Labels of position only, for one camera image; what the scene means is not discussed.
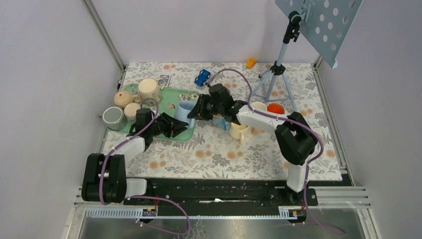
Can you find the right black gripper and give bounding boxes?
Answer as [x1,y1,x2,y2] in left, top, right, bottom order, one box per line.
[187,94,223,121]

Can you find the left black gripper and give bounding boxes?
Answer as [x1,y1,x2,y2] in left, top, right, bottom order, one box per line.
[148,112,188,138]

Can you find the light blue upside-down mug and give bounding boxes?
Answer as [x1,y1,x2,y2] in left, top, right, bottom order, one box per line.
[174,101,195,128]

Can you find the blue mug yellow inside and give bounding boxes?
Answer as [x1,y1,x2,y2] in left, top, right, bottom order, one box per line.
[212,115,231,131]

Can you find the cream upside-down mug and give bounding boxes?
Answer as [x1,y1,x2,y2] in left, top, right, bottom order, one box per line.
[229,122,250,144]

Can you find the orange mug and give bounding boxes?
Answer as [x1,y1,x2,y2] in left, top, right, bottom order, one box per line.
[267,103,285,115]

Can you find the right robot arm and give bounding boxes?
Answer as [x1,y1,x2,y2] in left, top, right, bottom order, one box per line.
[188,84,317,205]

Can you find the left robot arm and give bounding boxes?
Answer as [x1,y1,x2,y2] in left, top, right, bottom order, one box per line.
[81,108,189,205]

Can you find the green plastic tray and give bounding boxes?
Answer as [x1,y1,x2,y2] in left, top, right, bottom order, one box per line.
[120,88,198,143]

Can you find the blue toy car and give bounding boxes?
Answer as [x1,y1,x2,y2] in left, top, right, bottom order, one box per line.
[194,69,211,87]

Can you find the small beige cup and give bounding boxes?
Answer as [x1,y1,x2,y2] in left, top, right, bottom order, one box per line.
[124,103,141,121]

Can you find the tall beige cup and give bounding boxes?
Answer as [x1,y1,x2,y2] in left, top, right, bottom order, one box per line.
[138,78,165,103]

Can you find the beige teapot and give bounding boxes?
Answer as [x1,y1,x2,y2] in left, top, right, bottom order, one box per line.
[113,91,142,109]

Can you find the grey metal cup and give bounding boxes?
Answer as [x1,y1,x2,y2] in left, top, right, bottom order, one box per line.
[102,107,127,131]

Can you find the orange toy block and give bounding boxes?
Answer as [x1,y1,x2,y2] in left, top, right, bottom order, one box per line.
[246,57,257,69]

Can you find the floral table cloth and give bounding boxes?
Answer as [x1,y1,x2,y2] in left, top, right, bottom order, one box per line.
[123,62,341,181]

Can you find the light blue tripod stand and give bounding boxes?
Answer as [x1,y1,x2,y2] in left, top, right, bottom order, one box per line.
[252,11,302,111]

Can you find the perforated grey panel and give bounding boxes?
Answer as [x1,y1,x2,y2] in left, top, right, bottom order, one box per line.
[275,0,363,69]

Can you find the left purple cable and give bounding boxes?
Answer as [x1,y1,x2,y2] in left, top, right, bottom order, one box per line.
[99,97,193,236]

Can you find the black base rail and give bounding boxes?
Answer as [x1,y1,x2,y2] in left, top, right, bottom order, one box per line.
[123,176,319,219]

